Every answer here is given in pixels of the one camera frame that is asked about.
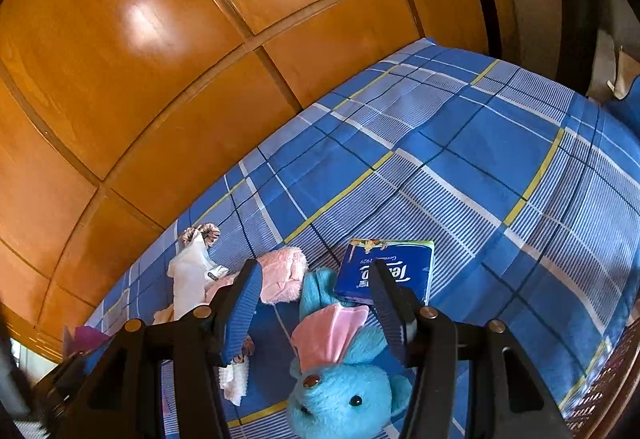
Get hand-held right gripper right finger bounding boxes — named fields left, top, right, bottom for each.
left=367, top=259, right=576, bottom=439

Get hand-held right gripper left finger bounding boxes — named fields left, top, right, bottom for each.
left=52, top=259, right=264, bottom=439

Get blue plush toy pink ears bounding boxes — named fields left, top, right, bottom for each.
left=287, top=267, right=416, bottom=439

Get pink rolled towel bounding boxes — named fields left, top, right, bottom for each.
left=205, top=246, right=308, bottom=306

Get blue tissue pack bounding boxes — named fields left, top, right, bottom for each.
left=333, top=239, right=435, bottom=306

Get white cloth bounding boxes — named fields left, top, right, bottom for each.
left=167, top=236, right=231, bottom=320

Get small white towel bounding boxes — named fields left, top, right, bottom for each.
left=217, top=339, right=256, bottom=406

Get brown patterned scrunchie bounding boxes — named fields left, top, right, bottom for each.
left=181, top=222, right=221, bottom=247

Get purple cardboard box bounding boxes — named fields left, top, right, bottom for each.
left=62, top=325, right=111, bottom=355

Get blue plaid bedsheet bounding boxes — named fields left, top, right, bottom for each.
left=85, top=37, right=640, bottom=439

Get brown carved wooden furniture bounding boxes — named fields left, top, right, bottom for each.
left=560, top=324, right=640, bottom=439

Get wooden wardrobe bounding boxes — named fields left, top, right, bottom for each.
left=0, top=0, right=503, bottom=360

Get blue pillow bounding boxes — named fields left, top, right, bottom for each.
left=602, top=74, right=640, bottom=144

